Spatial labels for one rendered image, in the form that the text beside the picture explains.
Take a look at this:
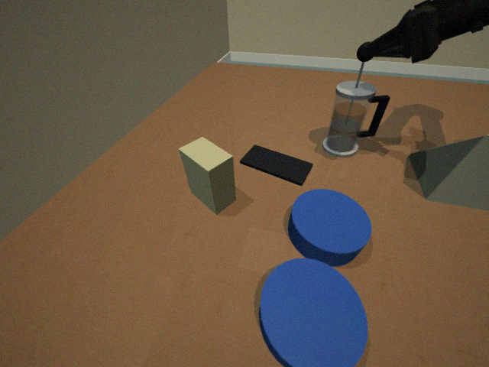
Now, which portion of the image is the glass french press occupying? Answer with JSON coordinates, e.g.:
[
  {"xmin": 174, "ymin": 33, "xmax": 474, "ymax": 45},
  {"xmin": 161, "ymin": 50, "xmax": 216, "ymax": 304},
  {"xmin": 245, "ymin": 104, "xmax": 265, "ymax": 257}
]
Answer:
[{"xmin": 322, "ymin": 41, "xmax": 390, "ymax": 157}]

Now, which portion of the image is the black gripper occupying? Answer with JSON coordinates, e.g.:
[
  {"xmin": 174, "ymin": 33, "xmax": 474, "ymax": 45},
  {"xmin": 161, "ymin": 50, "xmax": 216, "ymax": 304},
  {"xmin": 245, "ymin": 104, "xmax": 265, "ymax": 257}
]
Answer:
[{"xmin": 360, "ymin": 0, "xmax": 489, "ymax": 63}]

